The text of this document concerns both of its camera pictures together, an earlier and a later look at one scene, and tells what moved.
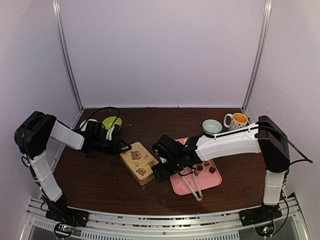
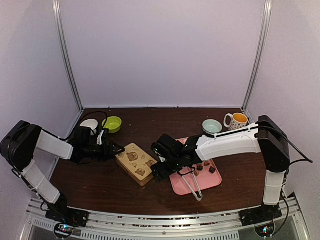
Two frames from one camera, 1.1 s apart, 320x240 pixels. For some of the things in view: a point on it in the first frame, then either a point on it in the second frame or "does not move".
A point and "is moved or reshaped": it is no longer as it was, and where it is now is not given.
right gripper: x=160 y=172 does not move
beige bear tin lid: x=139 y=160 does not move
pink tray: x=207 y=176 does not move
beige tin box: x=143 y=182 is moved or reshaped
